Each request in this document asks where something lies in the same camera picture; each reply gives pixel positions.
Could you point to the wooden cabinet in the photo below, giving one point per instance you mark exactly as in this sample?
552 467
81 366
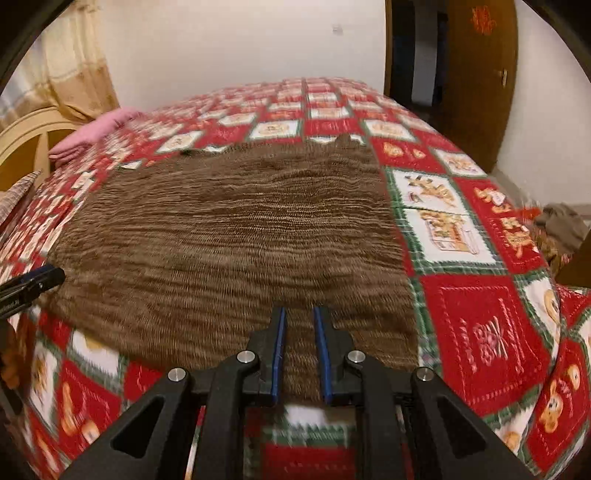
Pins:
575 265

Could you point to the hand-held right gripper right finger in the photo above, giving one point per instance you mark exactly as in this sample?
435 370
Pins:
322 355

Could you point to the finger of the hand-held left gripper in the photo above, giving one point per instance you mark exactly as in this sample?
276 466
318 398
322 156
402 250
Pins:
32 286

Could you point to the red checkered printed bedspread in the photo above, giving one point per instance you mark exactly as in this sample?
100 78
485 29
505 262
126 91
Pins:
475 314

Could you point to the beige patterned curtain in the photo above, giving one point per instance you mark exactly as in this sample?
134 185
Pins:
69 60

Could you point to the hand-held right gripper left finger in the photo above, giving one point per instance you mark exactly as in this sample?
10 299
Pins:
278 355

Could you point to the brown knitted sweater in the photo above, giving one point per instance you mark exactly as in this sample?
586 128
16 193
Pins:
231 240

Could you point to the brown wooden door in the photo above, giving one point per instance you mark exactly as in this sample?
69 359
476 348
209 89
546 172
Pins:
480 92

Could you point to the cream wooden headboard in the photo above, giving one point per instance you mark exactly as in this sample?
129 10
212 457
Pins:
32 143

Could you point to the grey-brown cloth heap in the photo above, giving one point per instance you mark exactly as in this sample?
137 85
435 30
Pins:
561 226

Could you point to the dark wooden door frame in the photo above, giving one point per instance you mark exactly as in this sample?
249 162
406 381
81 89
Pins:
397 50

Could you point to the red paper door decoration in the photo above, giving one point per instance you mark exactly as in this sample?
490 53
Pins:
483 19

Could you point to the striped pillow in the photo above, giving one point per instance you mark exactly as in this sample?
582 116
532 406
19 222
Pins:
18 196

